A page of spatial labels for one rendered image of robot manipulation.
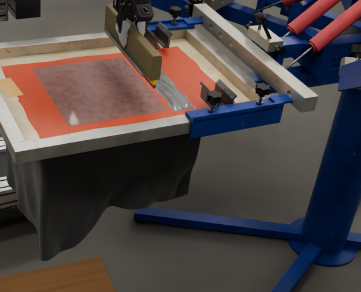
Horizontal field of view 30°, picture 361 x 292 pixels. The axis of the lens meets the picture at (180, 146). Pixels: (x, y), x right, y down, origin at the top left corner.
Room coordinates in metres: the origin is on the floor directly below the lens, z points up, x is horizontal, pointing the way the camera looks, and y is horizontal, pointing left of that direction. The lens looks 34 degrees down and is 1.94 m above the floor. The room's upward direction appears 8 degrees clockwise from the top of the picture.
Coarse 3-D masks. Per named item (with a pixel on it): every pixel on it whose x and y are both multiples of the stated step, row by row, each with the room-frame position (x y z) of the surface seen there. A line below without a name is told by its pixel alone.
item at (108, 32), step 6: (108, 30) 1.86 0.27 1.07; (108, 36) 1.84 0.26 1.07; (114, 36) 1.83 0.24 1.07; (114, 42) 1.80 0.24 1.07; (120, 42) 1.79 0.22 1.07; (120, 48) 1.76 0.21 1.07; (126, 54) 1.72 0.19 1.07; (132, 60) 1.69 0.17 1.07; (138, 66) 1.66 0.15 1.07; (138, 72) 1.64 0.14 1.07; (144, 72) 1.63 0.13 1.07
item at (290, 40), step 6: (288, 36) 2.09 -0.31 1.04; (294, 36) 2.10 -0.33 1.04; (288, 42) 2.04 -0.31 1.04; (294, 42) 2.05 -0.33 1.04; (300, 42) 2.06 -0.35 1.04; (288, 48) 2.02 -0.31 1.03; (294, 48) 2.04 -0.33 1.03; (300, 48) 2.05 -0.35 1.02; (270, 54) 1.99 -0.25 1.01; (288, 54) 2.03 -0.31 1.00; (294, 54) 2.04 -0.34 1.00; (300, 54) 2.05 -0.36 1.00
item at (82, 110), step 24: (48, 96) 1.62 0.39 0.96; (72, 96) 1.64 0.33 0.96; (96, 96) 1.66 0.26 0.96; (120, 96) 1.68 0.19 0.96; (144, 96) 1.70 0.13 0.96; (192, 96) 1.74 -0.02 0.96; (48, 120) 1.50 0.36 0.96; (72, 120) 1.52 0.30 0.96; (96, 120) 1.54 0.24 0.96; (120, 120) 1.55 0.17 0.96; (144, 120) 1.57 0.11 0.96
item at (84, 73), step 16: (176, 48) 2.06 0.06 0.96; (16, 64) 1.78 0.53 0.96; (32, 64) 1.80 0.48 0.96; (48, 64) 1.81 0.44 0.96; (64, 64) 1.83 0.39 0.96; (80, 64) 1.84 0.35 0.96; (96, 64) 1.86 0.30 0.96; (112, 64) 1.87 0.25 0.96; (128, 64) 1.89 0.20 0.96; (176, 64) 1.94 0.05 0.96; (192, 64) 1.95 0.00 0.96; (16, 80) 1.69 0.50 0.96; (32, 80) 1.70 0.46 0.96; (48, 80) 1.72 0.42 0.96; (64, 80) 1.73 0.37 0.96; (80, 80) 1.74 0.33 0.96; (96, 80) 1.76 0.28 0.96; (112, 80) 1.77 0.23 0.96; (128, 80) 1.79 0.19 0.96; (144, 80) 1.80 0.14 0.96; (32, 96) 1.61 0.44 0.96
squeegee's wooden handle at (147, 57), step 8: (112, 8) 1.88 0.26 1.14; (112, 16) 1.85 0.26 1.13; (104, 24) 1.91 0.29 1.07; (112, 24) 1.85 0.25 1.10; (112, 32) 1.85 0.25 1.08; (128, 32) 1.75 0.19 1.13; (136, 32) 1.74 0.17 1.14; (128, 40) 1.75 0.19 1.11; (136, 40) 1.70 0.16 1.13; (144, 40) 1.70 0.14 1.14; (128, 48) 1.74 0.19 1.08; (136, 48) 1.69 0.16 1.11; (144, 48) 1.65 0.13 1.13; (152, 48) 1.65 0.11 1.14; (136, 56) 1.69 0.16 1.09; (144, 56) 1.65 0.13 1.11; (152, 56) 1.61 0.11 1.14; (160, 56) 1.61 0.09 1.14; (144, 64) 1.64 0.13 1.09; (152, 64) 1.60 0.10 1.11; (160, 64) 1.61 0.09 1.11; (152, 72) 1.60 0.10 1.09; (160, 72) 1.62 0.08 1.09; (152, 80) 1.61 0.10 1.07
